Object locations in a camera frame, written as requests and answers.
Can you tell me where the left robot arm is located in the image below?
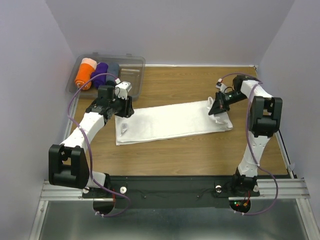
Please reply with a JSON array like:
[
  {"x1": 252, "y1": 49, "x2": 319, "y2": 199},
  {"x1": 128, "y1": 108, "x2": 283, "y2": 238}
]
[{"x1": 48, "y1": 81, "x2": 134, "y2": 197}]

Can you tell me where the grey rolled towel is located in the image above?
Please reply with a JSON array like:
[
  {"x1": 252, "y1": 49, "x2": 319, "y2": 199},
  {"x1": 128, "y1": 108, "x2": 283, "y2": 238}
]
[{"x1": 105, "y1": 62, "x2": 120, "y2": 86}]

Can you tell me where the orange rolled towel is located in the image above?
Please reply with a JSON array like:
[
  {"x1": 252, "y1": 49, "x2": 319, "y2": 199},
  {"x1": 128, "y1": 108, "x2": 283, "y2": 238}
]
[{"x1": 74, "y1": 57, "x2": 97, "y2": 91}]

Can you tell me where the clear plastic bin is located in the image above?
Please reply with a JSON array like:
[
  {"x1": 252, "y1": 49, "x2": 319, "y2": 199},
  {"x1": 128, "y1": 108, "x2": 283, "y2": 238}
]
[{"x1": 65, "y1": 53, "x2": 146, "y2": 101}]

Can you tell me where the purple rolled towel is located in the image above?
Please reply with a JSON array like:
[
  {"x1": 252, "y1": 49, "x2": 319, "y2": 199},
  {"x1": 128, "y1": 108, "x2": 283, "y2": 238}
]
[{"x1": 90, "y1": 62, "x2": 109, "y2": 89}]

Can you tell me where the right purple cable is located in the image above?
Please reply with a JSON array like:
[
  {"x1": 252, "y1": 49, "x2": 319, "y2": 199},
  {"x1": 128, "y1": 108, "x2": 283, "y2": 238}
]
[{"x1": 217, "y1": 73, "x2": 279, "y2": 216}]

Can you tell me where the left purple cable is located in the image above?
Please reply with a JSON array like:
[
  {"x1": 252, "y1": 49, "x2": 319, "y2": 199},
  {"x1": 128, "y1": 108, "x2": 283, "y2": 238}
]
[{"x1": 68, "y1": 73, "x2": 131, "y2": 218}]

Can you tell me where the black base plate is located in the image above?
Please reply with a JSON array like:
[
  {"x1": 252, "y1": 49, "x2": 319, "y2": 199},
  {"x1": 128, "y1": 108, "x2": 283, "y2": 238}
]
[{"x1": 83, "y1": 175, "x2": 260, "y2": 210}]

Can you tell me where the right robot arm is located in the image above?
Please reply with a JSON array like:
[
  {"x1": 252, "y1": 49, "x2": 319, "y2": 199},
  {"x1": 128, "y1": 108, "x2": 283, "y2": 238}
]
[{"x1": 208, "y1": 73, "x2": 283, "y2": 195}]

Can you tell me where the white towel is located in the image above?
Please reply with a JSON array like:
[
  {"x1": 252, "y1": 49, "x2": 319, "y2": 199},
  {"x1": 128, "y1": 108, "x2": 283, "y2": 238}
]
[{"x1": 115, "y1": 97, "x2": 233, "y2": 146}]

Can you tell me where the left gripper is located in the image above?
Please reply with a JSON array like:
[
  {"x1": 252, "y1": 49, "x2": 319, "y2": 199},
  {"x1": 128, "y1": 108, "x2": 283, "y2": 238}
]
[{"x1": 109, "y1": 92, "x2": 135, "y2": 119}]

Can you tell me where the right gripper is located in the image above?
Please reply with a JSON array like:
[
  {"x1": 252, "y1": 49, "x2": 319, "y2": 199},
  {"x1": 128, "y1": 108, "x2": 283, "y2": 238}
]
[{"x1": 208, "y1": 90, "x2": 248, "y2": 116}]

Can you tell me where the purple cable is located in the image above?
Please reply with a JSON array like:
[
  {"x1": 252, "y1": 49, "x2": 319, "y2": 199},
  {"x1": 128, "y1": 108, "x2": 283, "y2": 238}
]
[
  {"x1": 217, "y1": 73, "x2": 279, "y2": 216},
  {"x1": 68, "y1": 73, "x2": 131, "y2": 218}
]

